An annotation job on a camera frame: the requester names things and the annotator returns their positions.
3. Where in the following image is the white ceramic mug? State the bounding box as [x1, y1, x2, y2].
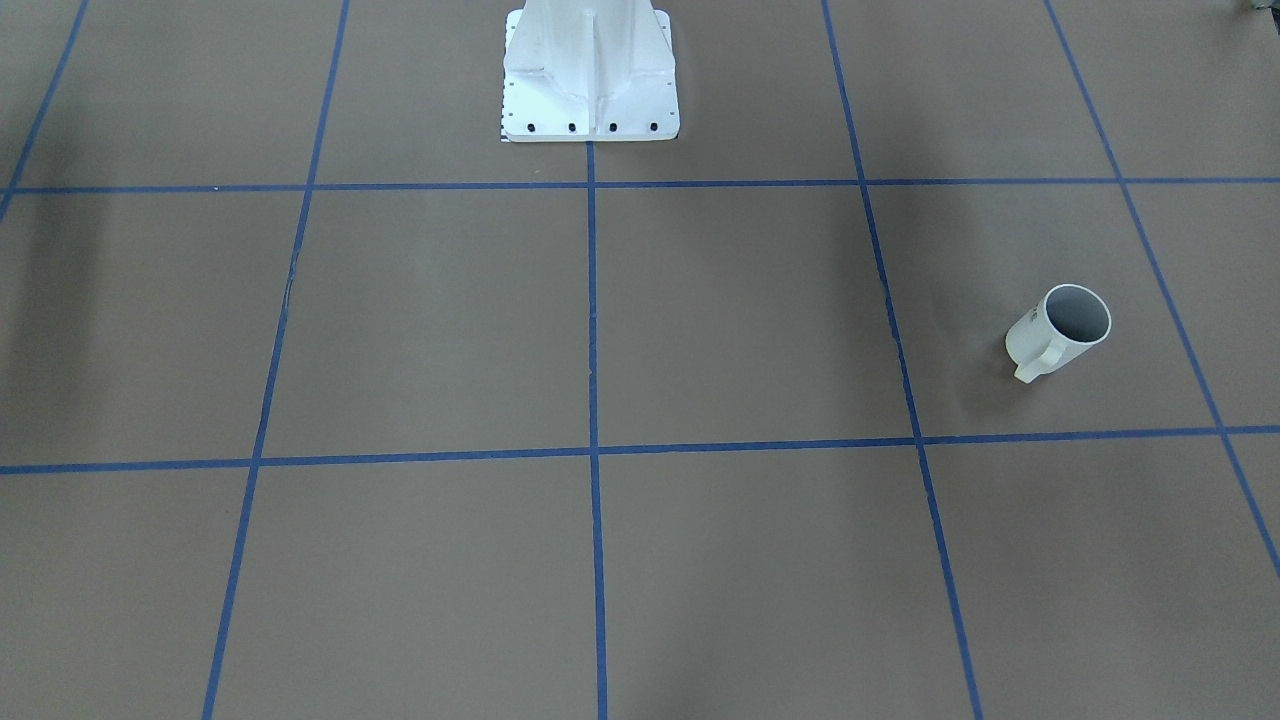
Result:
[1005, 284, 1114, 384]

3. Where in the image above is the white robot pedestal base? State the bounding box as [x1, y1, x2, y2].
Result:
[500, 1, 681, 143]

